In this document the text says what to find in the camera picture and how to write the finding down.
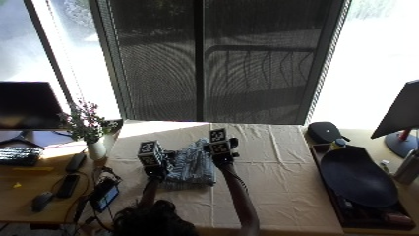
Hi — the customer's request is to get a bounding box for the person's left hand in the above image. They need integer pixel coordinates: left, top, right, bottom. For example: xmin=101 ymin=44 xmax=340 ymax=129
xmin=145 ymin=149 xmax=175 ymax=181

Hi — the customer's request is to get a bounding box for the person's right hand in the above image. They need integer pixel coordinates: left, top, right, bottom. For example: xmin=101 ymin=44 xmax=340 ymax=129
xmin=203 ymin=137 xmax=242 ymax=169

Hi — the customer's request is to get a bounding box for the white marker cube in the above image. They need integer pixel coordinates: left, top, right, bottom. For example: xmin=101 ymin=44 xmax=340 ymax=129
xmin=207 ymin=127 xmax=232 ymax=155
xmin=135 ymin=140 xmax=165 ymax=168

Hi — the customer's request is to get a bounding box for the white tablecloth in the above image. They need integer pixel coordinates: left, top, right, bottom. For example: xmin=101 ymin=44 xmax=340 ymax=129
xmin=79 ymin=120 xmax=347 ymax=236

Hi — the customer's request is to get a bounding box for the white vase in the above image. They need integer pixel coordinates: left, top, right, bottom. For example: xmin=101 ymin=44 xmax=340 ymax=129
xmin=85 ymin=135 xmax=109 ymax=161

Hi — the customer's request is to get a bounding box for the device with blue screen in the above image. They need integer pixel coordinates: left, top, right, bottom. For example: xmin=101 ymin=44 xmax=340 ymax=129
xmin=87 ymin=177 xmax=121 ymax=213

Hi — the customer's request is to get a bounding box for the black pouch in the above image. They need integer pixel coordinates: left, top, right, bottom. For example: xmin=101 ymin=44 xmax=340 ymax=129
xmin=304 ymin=121 xmax=351 ymax=145

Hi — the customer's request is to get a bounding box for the black remote control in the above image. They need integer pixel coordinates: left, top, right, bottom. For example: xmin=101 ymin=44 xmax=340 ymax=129
xmin=63 ymin=151 xmax=87 ymax=174

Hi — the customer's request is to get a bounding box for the pink flowering plant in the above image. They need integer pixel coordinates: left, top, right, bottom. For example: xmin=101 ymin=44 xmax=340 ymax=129
xmin=57 ymin=99 xmax=121 ymax=145

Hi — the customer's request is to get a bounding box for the black phone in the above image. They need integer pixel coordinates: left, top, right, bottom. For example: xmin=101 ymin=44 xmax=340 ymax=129
xmin=54 ymin=173 xmax=81 ymax=200

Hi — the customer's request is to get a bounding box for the dark window blind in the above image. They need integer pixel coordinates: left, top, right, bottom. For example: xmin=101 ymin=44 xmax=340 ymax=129
xmin=87 ymin=0 xmax=353 ymax=126

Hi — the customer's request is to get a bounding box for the dark blue oval plate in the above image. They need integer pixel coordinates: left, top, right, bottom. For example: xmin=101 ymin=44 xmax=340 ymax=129
xmin=319 ymin=146 xmax=399 ymax=209

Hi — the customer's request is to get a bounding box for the yellow pencil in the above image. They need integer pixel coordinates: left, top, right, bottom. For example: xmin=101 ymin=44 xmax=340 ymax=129
xmin=10 ymin=166 xmax=54 ymax=173

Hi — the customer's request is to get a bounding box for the grey computer mouse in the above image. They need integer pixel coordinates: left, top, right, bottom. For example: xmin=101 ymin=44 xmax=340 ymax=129
xmin=30 ymin=191 xmax=54 ymax=213

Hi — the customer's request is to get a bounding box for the black keyboard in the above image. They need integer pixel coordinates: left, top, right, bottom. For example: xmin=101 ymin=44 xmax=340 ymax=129
xmin=0 ymin=146 xmax=45 ymax=167

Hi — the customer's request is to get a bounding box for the small clear item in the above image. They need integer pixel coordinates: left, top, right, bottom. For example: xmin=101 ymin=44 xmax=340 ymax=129
xmin=377 ymin=159 xmax=391 ymax=174

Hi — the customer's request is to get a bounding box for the black computer monitor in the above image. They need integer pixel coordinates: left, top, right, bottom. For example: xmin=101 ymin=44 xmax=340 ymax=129
xmin=0 ymin=81 xmax=67 ymax=147

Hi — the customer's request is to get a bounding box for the dark monitor with blue stand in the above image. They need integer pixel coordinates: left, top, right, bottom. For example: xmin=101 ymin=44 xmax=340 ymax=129
xmin=369 ymin=79 xmax=419 ymax=159

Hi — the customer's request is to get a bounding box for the silver metal bottle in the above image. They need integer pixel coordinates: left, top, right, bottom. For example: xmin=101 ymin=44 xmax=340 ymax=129
xmin=391 ymin=148 xmax=419 ymax=186

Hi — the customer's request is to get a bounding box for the dark wooden tray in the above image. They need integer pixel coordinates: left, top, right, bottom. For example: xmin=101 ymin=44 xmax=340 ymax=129
xmin=308 ymin=143 xmax=417 ymax=231

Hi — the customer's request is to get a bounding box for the black cable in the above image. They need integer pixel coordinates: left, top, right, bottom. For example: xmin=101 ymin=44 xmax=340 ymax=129
xmin=50 ymin=165 xmax=123 ymax=234

